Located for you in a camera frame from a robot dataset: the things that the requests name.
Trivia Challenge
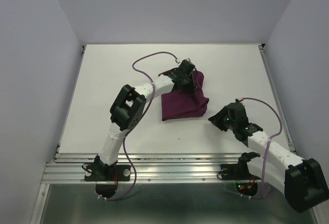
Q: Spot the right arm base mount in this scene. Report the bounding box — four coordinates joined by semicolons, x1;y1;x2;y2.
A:
217;152;260;199

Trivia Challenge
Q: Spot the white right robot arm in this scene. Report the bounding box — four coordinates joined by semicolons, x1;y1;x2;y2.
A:
208;100;328;213

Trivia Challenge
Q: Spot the purple cloth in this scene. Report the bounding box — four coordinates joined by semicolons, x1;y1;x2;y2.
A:
161;70;209;121

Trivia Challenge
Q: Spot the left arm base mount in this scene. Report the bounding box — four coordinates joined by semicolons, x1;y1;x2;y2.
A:
81;155;132;201

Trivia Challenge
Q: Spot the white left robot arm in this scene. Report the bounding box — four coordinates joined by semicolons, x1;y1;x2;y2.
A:
94;59;196;180

